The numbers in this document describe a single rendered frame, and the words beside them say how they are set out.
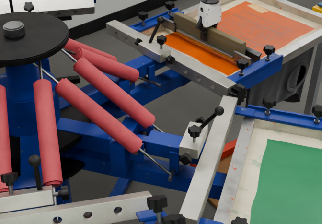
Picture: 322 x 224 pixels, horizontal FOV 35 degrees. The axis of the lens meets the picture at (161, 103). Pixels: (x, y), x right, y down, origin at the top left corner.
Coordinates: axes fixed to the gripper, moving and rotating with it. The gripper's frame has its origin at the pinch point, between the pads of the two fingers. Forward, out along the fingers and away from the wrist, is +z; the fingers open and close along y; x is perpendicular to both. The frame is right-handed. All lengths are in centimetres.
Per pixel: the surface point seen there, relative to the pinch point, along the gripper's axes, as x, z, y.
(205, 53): -2.0, 7.0, -2.9
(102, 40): 184, 102, 77
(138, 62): -0.4, -1.6, -38.4
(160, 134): -38, -2, -61
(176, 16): 17.3, -2.7, -1.5
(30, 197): -46, -14, -110
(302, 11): -9, 4, 56
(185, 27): 11.9, 0.6, -1.5
